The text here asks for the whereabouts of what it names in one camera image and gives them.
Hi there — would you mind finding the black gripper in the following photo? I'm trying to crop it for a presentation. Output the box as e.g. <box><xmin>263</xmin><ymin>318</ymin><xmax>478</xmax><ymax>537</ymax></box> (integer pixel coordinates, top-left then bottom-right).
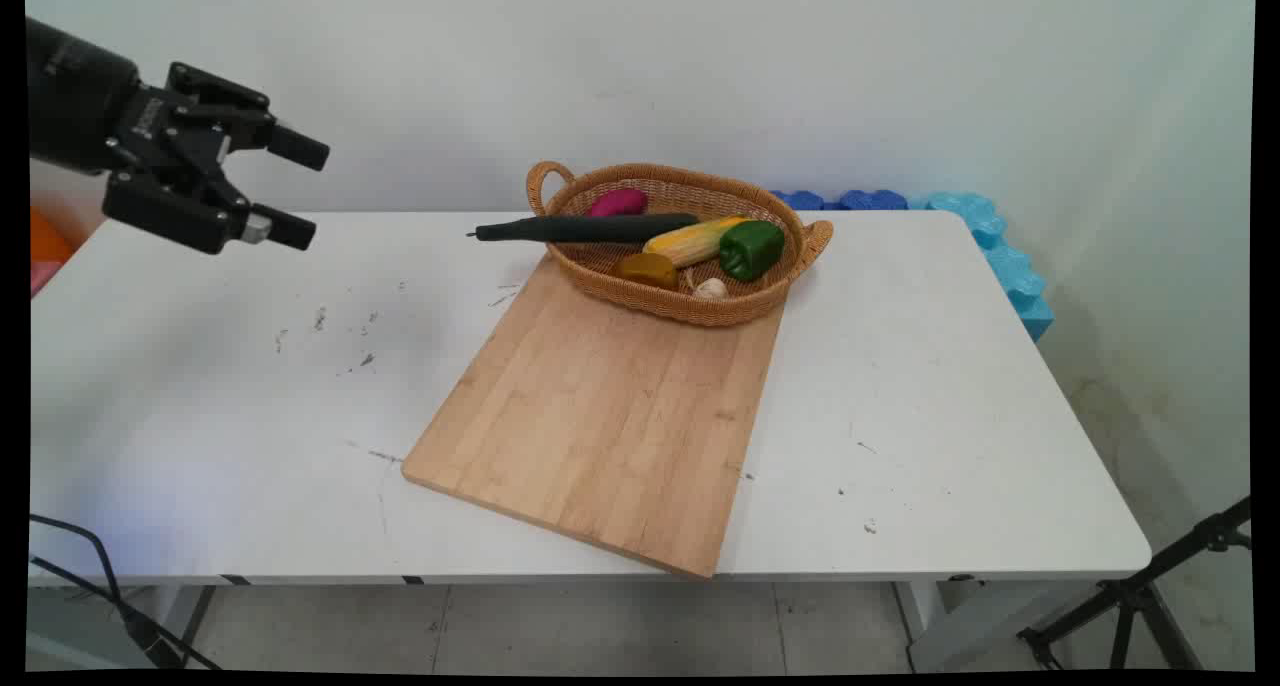
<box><xmin>27</xmin><ymin>16</ymin><xmax>331</xmax><ymax>257</ymax></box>

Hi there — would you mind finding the dark green toy cucumber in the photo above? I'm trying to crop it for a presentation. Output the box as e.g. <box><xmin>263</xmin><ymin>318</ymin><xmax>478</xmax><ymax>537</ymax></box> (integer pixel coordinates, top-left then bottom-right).
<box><xmin>465</xmin><ymin>212</ymin><xmax>701</xmax><ymax>244</ymax></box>

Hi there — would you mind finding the orange object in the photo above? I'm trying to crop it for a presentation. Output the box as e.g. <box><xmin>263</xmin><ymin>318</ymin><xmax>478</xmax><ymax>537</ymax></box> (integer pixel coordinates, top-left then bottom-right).
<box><xmin>28</xmin><ymin>206</ymin><xmax>77</xmax><ymax>267</ymax></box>

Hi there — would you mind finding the magenta toy sweet potato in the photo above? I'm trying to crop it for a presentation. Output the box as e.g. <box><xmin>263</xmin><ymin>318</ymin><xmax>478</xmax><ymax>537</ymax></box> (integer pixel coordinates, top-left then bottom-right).
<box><xmin>586</xmin><ymin>188</ymin><xmax>650</xmax><ymax>218</ymax></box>

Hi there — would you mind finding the brown toy potato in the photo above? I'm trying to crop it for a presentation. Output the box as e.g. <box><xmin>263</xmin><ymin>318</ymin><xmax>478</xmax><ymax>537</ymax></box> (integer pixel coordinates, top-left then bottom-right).
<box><xmin>611</xmin><ymin>253</ymin><xmax>681</xmax><ymax>290</ymax></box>

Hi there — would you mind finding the wooden cutting board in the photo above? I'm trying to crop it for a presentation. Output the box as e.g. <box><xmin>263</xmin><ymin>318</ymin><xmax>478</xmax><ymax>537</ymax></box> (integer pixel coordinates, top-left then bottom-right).
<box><xmin>401</xmin><ymin>253</ymin><xmax>787</xmax><ymax>580</ymax></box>

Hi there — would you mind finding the yellow toy corn cob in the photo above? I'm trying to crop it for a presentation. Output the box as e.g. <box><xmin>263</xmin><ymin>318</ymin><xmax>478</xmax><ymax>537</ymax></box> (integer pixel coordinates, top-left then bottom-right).
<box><xmin>642</xmin><ymin>216</ymin><xmax>751</xmax><ymax>269</ymax></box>

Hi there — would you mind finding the green toy bell pepper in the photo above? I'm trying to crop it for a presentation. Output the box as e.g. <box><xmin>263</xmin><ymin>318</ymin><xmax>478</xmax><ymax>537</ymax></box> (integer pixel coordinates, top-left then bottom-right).
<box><xmin>718</xmin><ymin>219</ymin><xmax>787</xmax><ymax>283</ymax></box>

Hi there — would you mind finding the dark blue foam mat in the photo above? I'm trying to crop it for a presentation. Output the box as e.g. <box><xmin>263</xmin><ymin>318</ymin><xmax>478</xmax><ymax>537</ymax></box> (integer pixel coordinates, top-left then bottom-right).
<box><xmin>768</xmin><ymin>188</ymin><xmax>911</xmax><ymax>213</ymax></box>

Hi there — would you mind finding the light blue foam mat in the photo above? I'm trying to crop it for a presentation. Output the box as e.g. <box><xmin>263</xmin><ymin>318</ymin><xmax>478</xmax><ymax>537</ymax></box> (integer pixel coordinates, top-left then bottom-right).
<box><xmin>906</xmin><ymin>191</ymin><xmax>1056</xmax><ymax>344</ymax></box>

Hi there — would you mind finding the white table leg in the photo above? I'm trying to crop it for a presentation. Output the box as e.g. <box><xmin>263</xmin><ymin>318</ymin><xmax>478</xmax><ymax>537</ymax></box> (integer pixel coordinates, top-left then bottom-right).
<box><xmin>893</xmin><ymin>578</ymin><xmax>1096</xmax><ymax>674</ymax></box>

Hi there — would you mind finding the black tripod stand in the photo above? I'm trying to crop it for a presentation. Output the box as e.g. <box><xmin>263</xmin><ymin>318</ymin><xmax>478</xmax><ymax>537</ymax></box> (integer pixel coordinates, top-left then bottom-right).
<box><xmin>1016</xmin><ymin>496</ymin><xmax>1254</xmax><ymax>672</ymax></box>

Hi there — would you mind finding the black floor cable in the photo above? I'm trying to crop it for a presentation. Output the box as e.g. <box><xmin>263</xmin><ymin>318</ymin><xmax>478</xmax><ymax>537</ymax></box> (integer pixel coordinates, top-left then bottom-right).
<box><xmin>28</xmin><ymin>512</ymin><xmax>223</xmax><ymax>672</ymax></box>

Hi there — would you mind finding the woven wicker basket with handles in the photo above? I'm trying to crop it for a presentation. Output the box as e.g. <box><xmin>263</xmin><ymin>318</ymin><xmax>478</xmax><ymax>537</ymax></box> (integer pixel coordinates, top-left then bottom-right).
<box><xmin>526</xmin><ymin>160</ymin><xmax>835</xmax><ymax>328</ymax></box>

